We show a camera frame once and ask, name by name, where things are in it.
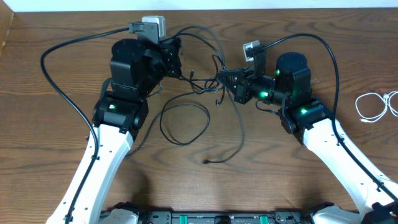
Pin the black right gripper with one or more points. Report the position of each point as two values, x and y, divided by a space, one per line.
244 88

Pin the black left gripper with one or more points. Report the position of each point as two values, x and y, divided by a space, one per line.
173 56

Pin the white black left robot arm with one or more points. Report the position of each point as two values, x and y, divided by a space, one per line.
137 67

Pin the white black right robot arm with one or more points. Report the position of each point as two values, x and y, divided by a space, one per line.
311 122

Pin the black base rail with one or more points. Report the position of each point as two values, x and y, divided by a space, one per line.
202 216

